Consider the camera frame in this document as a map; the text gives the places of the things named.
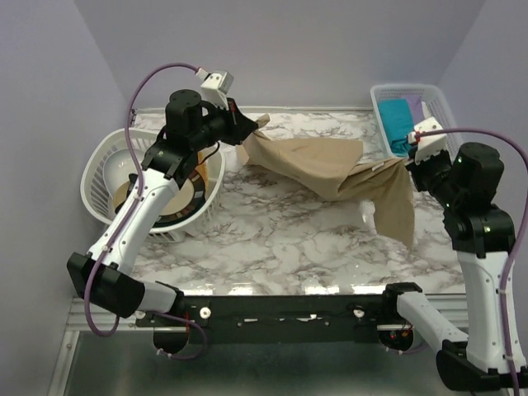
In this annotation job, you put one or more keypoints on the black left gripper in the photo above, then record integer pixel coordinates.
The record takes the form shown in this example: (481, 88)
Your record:
(239, 126)

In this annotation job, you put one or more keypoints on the teal rolled t shirt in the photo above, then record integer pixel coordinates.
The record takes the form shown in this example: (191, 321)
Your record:
(397, 121)

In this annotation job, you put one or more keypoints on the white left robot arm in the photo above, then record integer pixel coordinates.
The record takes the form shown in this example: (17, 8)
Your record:
(101, 276)

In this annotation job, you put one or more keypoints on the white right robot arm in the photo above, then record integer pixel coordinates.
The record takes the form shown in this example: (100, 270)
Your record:
(487, 357)

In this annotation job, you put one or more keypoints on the white bowl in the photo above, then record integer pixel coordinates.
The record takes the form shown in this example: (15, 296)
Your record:
(116, 170)

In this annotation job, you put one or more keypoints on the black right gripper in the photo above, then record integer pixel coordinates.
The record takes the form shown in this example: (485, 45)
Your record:
(416, 168)

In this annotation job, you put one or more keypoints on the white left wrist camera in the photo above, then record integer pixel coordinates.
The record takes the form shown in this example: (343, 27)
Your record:
(215, 86)

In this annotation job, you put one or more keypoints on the striped rim ceramic plate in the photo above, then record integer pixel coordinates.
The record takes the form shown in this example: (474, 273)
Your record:
(185, 204)

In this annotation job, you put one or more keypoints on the beige t shirt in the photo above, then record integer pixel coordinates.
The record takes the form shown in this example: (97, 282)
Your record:
(332, 169)

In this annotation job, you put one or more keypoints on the purple rolled t shirt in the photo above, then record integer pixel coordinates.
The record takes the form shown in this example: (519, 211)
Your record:
(415, 107)

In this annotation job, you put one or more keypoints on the white round dish basket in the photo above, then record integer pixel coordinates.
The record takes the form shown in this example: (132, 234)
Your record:
(98, 201)

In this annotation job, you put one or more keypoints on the woven tan placemat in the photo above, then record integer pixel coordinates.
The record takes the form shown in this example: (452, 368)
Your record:
(201, 167)

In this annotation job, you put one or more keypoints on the white rolled t shirt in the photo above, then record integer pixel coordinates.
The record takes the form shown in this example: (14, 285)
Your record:
(425, 111)

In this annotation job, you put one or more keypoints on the aluminium frame rail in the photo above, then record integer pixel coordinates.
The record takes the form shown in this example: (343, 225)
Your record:
(452, 306)

